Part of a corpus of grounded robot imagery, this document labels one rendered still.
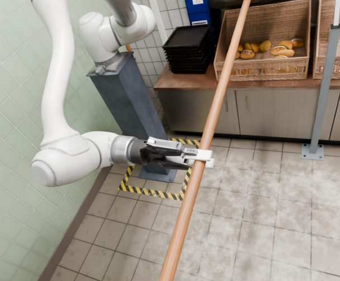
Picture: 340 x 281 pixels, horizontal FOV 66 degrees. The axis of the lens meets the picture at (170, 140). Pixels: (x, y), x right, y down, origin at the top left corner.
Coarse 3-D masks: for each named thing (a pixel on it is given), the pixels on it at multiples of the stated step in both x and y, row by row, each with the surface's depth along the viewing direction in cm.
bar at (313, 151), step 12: (336, 0) 121; (336, 12) 122; (336, 24) 122; (336, 36) 123; (336, 48) 127; (324, 72) 139; (324, 84) 144; (324, 96) 149; (324, 108) 155; (312, 132) 177; (312, 144) 181; (312, 156) 186
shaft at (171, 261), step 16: (240, 16) 105; (240, 32) 100; (224, 64) 90; (224, 80) 84; (208, 128) 74; (208, 144) 71; (192, 176) 66; (192, 192) 63; (192, 208) 62; (176, 224) 59; (176, 240) 57; (176, 256) 55
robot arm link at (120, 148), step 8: (120, 136) 79; (128, 136) 79; (112, 144) 77; (120, 144) 76; (128, 144) 75; (112, 152) 76; (120, 152) 75; (128, 152) 76; (120, 160) 76; (128, 160) 76
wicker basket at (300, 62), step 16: (304, 0) 166; (224, 16) 184; (256, 16) 181; (272, 16) 178; (288, 16) 174; (304, 16) 171; (224, 32) 186; (256, 32) 187; (272, 32) 183; (288, 32) 180; (224, 48) 189; (272, 48) 186; (304, 48) 176; (240, 64) 163; (256, 64) 160; (272, 64) 157; (288, 64) 153; (304, 64) 150; (240, 80) 172; (256, 80) 168
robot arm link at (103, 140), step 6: (90, 132) 83; (96, 132) 82; (102, 132) 82; (108, 132) 82; (84, 138) 75; (90, 138) 75; (96, 138) 76; (102, 138) 77; (108, 138) 78; (114, 138) 78; (96, 144) 74; (102, 144) 76; (108, 144) 77; (102, 150) 75; (108, 150) 77; (102, 156) 75; (108, 156) 77; (102, 162) 76; (108, 162) 78
